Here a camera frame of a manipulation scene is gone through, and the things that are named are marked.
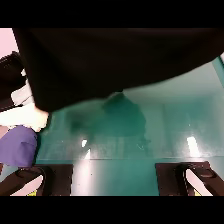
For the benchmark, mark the black garment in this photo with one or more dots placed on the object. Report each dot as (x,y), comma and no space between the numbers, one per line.
(113,60)

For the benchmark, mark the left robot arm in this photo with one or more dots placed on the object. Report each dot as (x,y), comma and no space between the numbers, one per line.
(23,180)

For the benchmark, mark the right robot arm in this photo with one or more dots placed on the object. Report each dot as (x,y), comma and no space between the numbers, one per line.
(196,178)

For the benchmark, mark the white garment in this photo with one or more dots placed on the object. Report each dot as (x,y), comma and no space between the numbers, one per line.
(23,116)

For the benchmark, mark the purple garment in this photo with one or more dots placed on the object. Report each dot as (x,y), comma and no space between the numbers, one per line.
(16,146)

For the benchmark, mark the heap of clothes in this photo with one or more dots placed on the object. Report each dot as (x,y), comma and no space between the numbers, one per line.
(13,80)

